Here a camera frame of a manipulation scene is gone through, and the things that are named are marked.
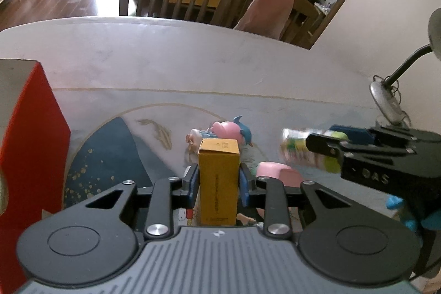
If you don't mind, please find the red and white cardboard box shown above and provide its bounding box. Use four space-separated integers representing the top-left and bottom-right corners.
1 59 70 293

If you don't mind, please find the yellow carton box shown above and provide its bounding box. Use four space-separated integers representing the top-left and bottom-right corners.
198 138 241 226

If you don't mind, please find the pink heart shaped box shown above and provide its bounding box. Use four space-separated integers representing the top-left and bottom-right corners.
256 161 304 187

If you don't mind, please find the wooden chair with pink cloth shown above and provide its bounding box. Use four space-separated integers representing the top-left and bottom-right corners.
227 0 319 49

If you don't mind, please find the grey desk lamp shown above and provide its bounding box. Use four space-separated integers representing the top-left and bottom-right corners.
368 7 441 128

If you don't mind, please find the pink cloth on chair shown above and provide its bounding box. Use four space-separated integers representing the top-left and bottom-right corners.
234 0 295 39

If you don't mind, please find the green white drink can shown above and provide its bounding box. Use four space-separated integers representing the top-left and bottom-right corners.
280 128 348 173

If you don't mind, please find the pink pig figurine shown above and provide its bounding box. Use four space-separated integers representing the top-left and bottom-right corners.
185 116 253 154

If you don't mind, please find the blue gloved hand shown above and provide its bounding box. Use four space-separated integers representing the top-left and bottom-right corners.
386 195 441 234

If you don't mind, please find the white printed tube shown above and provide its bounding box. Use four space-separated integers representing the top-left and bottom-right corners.
173 205 200 232

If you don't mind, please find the blue patterned table mat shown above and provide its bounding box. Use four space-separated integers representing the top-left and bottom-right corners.
55 90 384 226

